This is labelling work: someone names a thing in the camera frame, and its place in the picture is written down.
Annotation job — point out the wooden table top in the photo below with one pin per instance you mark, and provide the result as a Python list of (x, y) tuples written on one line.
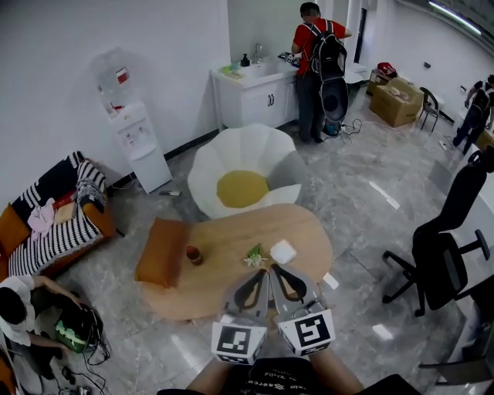
[(231, 235)]

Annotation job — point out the white petal-shaped chair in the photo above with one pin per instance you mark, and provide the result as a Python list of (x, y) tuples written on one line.
[(235, 150)]

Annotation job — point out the black green backpack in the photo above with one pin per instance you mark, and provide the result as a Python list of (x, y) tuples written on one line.
[(75, 328)]

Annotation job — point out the person's left forearm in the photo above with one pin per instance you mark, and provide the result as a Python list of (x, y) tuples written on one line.
[(210, 376)]

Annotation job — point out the large cardboard box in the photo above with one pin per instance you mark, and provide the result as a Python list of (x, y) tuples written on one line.
[(395, 104)]

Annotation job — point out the person's black printed shirt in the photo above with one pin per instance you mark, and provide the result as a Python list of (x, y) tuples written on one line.
[(278, 380)]

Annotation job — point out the small cardboard box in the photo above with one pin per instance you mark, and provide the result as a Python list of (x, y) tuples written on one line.
[(375, 83)]

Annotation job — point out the small white card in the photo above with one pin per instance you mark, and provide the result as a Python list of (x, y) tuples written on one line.
[(331, 281)]

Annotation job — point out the black remote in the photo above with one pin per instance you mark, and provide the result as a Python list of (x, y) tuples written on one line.
[(170, 193)]

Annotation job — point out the yellow round seat cushion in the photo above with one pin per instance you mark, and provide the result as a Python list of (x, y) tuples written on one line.
[(242, 189)]

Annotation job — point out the red bag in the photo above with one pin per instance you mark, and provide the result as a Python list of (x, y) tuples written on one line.
[(387, 69)]

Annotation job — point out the black office chair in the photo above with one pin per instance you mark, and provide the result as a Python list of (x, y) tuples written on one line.
[(444, 254)]

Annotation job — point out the red book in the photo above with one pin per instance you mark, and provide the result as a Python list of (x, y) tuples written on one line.
[(65, 199)]

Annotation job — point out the green cloth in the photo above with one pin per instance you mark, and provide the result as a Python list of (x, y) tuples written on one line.
[(231, 70)]

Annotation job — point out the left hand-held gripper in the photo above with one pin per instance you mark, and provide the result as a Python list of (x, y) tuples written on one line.
[(237, 339)]

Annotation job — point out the black white patterned cushion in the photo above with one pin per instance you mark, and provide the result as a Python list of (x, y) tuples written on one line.
[(92, 185)]

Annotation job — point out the pink cloth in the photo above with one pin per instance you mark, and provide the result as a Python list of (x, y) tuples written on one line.
[(41, 220)]

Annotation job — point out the white water dispenser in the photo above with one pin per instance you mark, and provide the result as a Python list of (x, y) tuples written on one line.
[(144, 154)]

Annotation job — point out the ceiling light strip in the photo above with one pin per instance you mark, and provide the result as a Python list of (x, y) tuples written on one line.
[(455, 16)]

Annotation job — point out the orange sofa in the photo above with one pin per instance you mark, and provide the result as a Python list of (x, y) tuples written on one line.
[(11, 231)]

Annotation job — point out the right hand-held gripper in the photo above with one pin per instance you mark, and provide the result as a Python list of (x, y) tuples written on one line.
[(308, 329)]

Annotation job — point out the clear water bottle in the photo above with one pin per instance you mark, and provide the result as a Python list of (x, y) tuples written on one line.
[(112, 77)]

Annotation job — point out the white flower with green leaves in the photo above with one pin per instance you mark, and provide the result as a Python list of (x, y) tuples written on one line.
[(255, 256)]

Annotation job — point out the black white striped blanket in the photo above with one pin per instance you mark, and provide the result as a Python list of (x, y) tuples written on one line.
[(58, 241)]

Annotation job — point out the black soap dispenser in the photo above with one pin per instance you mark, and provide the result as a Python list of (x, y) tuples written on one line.
[(245, 61)]

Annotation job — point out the white square packet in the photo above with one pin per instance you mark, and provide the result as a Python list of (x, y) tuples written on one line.
[(283, 252)]

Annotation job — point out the person's right forearm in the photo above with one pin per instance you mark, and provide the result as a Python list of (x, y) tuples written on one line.
[(333, 368)]

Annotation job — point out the white round table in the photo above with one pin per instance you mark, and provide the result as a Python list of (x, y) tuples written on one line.
[(356, 73)]

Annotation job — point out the white sink cabinet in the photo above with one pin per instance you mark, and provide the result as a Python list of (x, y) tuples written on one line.
[(254, 96)]

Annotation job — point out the black slim chair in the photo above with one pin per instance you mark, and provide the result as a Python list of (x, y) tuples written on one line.
[(429, 106)]

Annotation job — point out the chrome faucet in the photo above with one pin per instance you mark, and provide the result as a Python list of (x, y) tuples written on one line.
[(258, 53)]

